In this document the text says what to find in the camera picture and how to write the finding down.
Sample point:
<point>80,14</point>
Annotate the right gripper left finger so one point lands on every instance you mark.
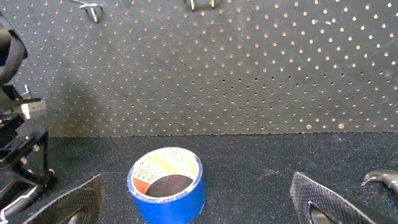
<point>71,202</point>

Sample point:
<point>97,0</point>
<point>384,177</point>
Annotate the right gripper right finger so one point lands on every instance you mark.
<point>326,202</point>

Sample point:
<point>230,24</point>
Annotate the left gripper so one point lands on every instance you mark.
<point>11,130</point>

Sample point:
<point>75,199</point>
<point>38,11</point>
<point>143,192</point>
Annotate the roll of blue tape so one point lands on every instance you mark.
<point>174,211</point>

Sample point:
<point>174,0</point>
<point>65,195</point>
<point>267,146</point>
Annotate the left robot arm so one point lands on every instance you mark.
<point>11,59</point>

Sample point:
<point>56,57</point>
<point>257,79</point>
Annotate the black pegboard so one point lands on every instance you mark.
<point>217,62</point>

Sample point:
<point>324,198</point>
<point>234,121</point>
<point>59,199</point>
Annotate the hammer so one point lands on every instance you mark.
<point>384,179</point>

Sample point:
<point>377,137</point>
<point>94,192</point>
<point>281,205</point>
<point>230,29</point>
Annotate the metal hook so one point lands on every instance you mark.
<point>93,12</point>
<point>192,4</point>

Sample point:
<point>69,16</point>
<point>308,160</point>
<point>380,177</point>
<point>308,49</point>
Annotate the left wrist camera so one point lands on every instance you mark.
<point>32,109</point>

